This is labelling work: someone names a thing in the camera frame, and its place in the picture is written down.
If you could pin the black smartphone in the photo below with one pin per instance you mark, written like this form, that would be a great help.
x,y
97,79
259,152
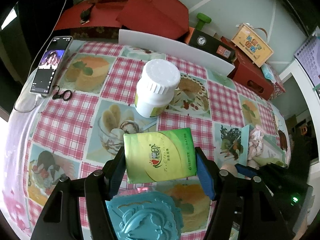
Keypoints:
x,y
49,65

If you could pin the black box with dial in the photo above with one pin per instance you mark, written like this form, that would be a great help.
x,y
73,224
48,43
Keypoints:
x,y
209,44

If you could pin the green dumbbell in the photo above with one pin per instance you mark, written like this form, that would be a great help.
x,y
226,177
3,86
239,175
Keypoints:
x,y
202,20

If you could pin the red carton with handle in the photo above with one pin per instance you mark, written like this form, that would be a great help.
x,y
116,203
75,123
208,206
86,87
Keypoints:
x,y
248,74

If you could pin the pink white satin scrunchie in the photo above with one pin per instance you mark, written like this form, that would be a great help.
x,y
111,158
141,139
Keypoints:
x,y
255,143

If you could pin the patterned red gift box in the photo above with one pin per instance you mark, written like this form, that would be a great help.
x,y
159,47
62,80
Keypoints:
x,y
277,83

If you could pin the blue wet wipes pack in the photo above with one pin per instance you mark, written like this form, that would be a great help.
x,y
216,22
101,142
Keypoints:
x,y
268,73

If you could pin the purple perforated basket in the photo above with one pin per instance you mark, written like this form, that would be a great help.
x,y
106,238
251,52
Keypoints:
x,y
308,56

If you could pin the patterned cake tablecloth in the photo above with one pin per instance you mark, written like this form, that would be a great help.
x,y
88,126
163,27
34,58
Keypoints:
x,y
49,137

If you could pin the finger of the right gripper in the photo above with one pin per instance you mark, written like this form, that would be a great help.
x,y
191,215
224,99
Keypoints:
x,y
246,171

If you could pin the white pill bottle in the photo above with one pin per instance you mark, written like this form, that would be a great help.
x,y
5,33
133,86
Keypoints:
x,y
156,87

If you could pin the light green cloth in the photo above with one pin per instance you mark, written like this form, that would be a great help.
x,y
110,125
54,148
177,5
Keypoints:
x,y
271,160

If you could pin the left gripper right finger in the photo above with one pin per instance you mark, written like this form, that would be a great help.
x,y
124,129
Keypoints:
x,y
246,203

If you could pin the wooden box with strap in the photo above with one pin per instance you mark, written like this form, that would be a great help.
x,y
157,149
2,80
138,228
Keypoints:
x,y
252,44

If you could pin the teal shallow cardboard tray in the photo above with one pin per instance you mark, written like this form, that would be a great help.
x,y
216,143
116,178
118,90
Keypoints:
x,y
270,149

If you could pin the large red gift bag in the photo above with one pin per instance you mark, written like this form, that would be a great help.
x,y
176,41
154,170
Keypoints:
x,y
166,18

